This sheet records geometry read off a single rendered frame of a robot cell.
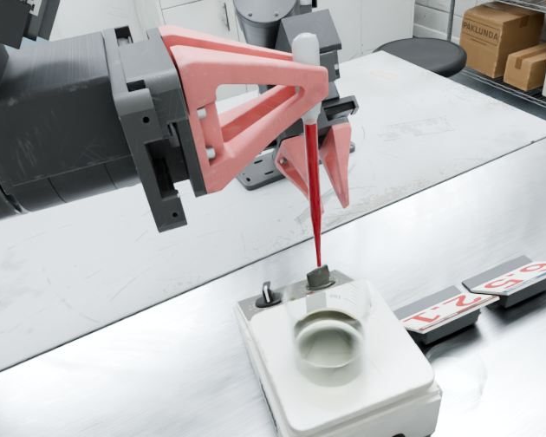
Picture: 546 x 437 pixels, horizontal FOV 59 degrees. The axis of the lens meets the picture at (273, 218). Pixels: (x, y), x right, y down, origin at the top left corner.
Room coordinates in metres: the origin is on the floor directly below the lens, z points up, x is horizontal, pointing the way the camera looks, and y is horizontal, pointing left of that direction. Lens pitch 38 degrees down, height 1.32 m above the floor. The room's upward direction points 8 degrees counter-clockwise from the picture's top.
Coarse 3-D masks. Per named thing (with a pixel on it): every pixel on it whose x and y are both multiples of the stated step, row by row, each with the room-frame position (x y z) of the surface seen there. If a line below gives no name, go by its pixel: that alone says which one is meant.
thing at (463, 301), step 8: (464, 296) 0.34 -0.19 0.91; (472, 296) 0.33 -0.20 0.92; (480, 296) 0.33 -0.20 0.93; (488, 296) 0.32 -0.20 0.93; (440, 304) 0.34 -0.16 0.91; (448, 304) 0.33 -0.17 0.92; (456, 304) 0.32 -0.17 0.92; (464, 304) 0.32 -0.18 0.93; (424, 312) 0.33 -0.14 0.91; (432, 312) 0.32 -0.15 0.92; (440, 312) 0.32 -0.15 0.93; (448, 312) 0.31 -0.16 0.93; (408, 320) 0.32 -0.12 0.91; (416, 320) 0.31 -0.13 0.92; (424, 320) 0.31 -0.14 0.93; (432, 320) 0.30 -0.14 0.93
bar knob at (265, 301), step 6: (264, 282) 0.36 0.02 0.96; (270, 282) 0.36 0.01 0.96; (264, 288) 0.34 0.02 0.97; (270, 288) 0.34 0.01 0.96; (264, 294) 0.34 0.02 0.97; (270, 294) 0.34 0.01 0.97; (276, 294) 0.35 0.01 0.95; (258, 300) 0.34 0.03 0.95; (264, 300) 0.33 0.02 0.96; (270, 300) 0.33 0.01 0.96; (276, 300) 0.33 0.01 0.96; (258, 306) 0.33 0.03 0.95; (264, 306) 0.33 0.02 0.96
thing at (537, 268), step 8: (536, 264) 0.37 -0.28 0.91; (544, 264) 0.36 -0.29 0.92; (512, 272) 0.37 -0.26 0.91; (520, 272) 0.36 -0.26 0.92; (528, 272) 0.35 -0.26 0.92; (536, 272) 0.35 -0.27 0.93; (496, 280) 0.36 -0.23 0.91; (504, 280) 0.35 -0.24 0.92; (512, 280) 0.34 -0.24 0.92; (520, 280) 0.34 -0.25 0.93; (480, 288) 0.35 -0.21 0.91; (488, 288) 0.34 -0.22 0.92; (496, 288) 0.34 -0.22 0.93; (504, 288) 0.33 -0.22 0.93
